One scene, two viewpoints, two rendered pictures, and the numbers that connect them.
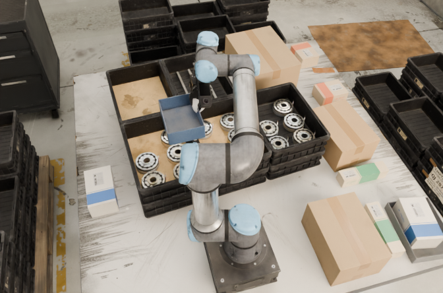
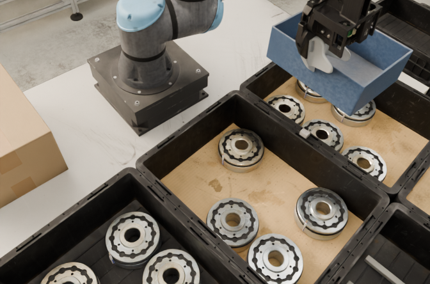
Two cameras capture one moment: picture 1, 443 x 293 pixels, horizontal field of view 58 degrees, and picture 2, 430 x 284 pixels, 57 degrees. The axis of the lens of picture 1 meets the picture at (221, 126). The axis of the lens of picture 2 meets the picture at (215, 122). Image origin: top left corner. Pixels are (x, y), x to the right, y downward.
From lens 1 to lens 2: 172 cm
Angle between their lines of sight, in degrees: 80
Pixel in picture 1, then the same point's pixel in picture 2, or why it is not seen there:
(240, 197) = not seen: hidden behind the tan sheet
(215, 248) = (180, 59)
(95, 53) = not seen: outside the picture
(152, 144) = (381, 148)
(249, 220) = not seen: outside the picture
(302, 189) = not seen: hidden behind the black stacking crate
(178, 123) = (336, 63)
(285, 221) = (95, 160)
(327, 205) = (12, 137)
